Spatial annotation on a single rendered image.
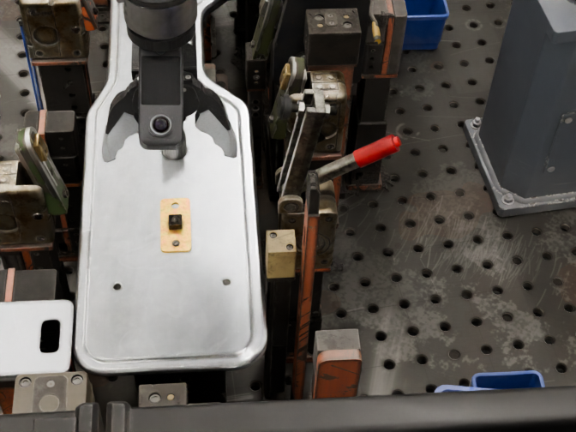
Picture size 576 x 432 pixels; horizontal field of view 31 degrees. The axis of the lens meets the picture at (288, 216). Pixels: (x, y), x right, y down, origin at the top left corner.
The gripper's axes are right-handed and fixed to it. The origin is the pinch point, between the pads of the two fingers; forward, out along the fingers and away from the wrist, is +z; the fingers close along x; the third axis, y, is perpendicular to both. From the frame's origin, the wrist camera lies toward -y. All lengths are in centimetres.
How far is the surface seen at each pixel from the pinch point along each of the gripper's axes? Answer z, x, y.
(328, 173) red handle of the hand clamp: 1.7, -18.5, -0.7
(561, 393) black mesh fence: -42, -23, -56
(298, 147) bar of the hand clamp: -4.3, -14.6, -1.9
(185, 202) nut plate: 11.1, -1.3, 3.6
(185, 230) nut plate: 11.2, -1.2, -0.8
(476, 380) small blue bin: 34, -40, -11
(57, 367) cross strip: 11.8, 13.5, -19.4
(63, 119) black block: 12.1, 15.0, 20.1
